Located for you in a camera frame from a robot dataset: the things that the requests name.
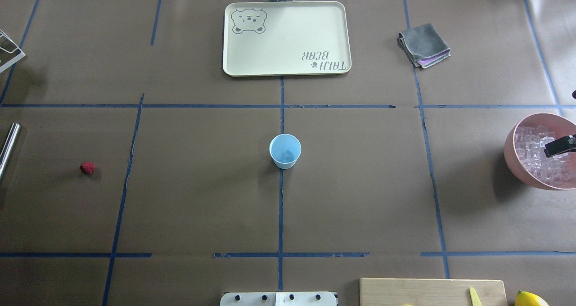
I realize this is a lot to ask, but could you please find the light blue plastic cup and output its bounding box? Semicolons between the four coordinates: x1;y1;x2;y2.
268;134;302;169

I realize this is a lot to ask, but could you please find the whole yellow lemon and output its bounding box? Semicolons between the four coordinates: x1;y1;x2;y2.
514;290;549;306

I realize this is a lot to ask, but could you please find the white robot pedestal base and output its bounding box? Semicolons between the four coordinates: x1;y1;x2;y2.
220;291;339;306

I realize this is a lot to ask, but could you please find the folded grey purple cloth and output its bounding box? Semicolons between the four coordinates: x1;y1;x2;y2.
397;23;451;69

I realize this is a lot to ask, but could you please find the pink bowl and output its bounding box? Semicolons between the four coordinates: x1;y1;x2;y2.
504;112;575;191

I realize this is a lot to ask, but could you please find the metal cup rack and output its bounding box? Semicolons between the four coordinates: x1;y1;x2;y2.
0;30;26;73

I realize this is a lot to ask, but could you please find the steel muddler with black tip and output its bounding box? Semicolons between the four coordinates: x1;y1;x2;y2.
0;123;22;182

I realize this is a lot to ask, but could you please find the cream bear serving tray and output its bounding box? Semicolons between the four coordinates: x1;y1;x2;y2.
222;1;352;77

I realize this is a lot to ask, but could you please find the pile of clear ice cubes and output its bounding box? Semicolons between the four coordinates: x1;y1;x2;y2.
514;125;575;186

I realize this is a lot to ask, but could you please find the wooden cutting board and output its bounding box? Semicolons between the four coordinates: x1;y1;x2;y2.
359;278;508;306

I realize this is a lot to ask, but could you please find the red strawberry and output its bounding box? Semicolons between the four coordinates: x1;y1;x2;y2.
80;161;95;175

